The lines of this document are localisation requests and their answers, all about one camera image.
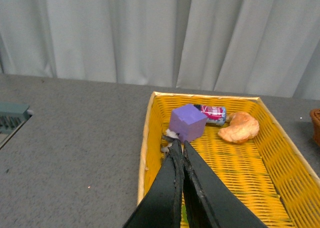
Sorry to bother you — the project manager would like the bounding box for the grey-green device at edge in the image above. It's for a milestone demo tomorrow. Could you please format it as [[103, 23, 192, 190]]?
[[0, 101, 33, 148]]

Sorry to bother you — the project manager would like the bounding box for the brown wicker basket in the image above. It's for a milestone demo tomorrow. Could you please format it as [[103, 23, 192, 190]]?
[[309, 108, 320, 146]]

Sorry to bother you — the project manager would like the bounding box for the toy bread croissant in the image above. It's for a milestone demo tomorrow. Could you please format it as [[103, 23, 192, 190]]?
[[217, 111, 260, 144]]

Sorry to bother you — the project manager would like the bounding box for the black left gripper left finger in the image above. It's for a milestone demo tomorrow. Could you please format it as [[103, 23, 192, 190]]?
[[123, 140, 185, 228]]

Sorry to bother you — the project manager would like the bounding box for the yellow woven basket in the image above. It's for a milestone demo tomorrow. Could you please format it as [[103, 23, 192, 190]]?
[[137, 92, 320, 228]]

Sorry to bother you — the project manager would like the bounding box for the purple foam cube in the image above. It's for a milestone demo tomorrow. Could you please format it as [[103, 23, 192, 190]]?
[[168, 103, 207, 143]]

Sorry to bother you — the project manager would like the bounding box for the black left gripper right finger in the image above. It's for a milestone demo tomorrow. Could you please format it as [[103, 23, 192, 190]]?
[[183, 141, 266, 228]]

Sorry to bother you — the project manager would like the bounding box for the panda figurine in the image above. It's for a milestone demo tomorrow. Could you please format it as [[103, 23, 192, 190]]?
[[160, 128, 180, 154]]

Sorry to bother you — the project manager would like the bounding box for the small printed can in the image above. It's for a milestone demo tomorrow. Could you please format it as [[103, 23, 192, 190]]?
[[193, 104, 227, 126]]

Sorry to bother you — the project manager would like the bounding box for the grey-white curtain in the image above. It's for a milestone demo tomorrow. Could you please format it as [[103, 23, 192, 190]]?
[[0, 0, 320, 100]]

